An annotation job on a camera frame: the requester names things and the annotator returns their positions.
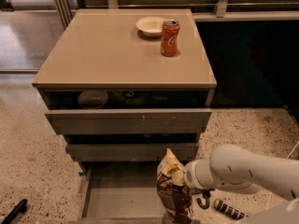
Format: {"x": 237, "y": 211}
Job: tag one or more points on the grey drawer cabinet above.
{"x": 101, "y": 49}

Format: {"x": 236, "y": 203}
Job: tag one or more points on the black striped cylinder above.
{"x": 228, "y": 210}

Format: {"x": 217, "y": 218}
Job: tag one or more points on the brown chip bag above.
{"x": 177, "y": 200}

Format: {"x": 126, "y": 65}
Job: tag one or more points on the grey middle drawer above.
{"x": 131, "y": 147}

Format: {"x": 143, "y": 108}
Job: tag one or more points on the dark round object in drawer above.
{"x": 92, "y": 99}

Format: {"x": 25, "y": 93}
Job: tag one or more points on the grey bottom drawer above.
{"x": 121, "y": 192}

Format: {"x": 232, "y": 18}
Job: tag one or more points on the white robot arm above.
{"x": 235, "y": 169}

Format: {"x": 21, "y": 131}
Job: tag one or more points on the black handle on floor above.
{"x": 20, "y": 208}

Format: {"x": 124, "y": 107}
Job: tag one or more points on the white bowl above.
{"x": 150, "y": 26}

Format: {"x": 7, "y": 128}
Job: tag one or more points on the grey drawer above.
{"x": 129, "y": 121}
{"x": 121, "y": 192}
{"x": 131, "y": 147}

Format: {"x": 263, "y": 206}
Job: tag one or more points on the orange soda can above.
{"x": 169, "y": 44}

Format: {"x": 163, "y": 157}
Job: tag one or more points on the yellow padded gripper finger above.
{"x": 178, "y": 178}

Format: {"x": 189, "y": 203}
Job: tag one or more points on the grey top drawer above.
{"x": 129, "y": 121}

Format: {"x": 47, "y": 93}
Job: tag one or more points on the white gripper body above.
{"x": 189, "y": 174}

